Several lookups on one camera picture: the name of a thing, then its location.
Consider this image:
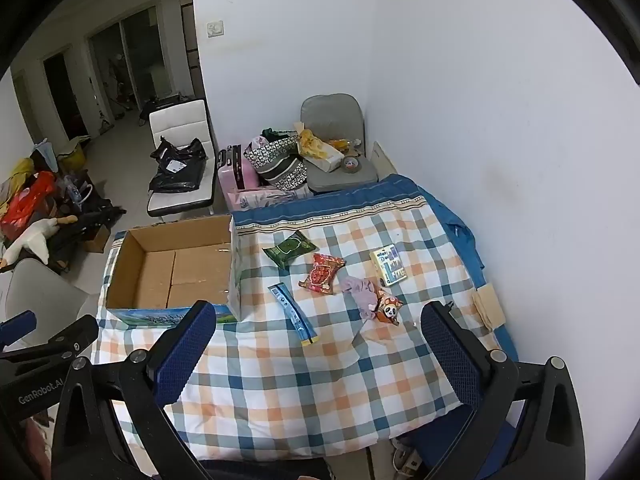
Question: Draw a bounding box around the green snack packet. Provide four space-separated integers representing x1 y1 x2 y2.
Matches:
262 231 318 266

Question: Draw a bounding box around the white goose plush toy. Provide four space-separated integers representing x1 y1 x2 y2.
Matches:
0 215 79 267

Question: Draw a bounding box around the light grey chair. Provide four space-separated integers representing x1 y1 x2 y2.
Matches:
0 258 91 346

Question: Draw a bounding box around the black plastic bag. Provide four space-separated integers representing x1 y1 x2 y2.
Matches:
148 136 207 193

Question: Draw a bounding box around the grey cushioned chair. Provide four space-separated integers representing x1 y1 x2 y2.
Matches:
300 93 379 193

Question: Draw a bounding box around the yellow wrapped package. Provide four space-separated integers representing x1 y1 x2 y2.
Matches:
295 129 345 173

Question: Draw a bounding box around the plaid bed sheet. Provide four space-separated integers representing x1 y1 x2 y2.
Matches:
92 200 506 461

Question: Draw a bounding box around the small cardboard box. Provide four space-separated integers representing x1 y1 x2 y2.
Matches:
82 225 112 253

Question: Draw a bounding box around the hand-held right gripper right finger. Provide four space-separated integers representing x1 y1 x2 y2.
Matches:
420 301 587 480

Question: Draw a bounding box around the glass sliding door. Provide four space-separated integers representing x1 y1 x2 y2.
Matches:
87 4 166 111

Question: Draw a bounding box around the red snack packet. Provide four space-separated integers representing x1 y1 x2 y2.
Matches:
299 253 347 293

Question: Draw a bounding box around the beige folded paper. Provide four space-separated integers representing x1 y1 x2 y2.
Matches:
472 284 506 332

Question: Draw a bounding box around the long blue packet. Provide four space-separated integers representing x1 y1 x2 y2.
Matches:
267 283 319 345

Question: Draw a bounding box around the yellow cloth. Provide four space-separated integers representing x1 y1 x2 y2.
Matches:
9 157 37 182

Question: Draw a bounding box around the yellow cardboard box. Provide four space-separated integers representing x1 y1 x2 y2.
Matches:
57 140 92 171

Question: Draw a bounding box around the pink suitcase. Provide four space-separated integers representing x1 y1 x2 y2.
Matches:
216 145 258 192

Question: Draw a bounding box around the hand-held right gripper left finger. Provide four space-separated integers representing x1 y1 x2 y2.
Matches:
52 300 217 480

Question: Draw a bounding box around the panda print snack packet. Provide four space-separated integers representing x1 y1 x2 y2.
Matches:
374 290 404 327

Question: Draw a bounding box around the red plastic bag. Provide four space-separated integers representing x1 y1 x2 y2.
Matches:
0 171 58 241

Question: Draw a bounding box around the white power strip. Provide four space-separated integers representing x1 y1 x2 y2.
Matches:
390 437 426 476

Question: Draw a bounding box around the black white patterned tote bag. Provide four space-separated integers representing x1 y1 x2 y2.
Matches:
243 132 311 192

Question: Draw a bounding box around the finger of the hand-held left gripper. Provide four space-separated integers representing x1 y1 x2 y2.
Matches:
0 311 37 350
0 315 100 368

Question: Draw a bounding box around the black folded cart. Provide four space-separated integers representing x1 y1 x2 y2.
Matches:
45 200 127 261

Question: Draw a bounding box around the white padded chair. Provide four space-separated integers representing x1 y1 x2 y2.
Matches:
146 99 217 218

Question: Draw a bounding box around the purple sock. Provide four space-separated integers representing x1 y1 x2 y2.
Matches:
341 275 379 322

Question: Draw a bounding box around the pink floral pillow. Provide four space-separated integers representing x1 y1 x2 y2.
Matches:
226 184 313 211

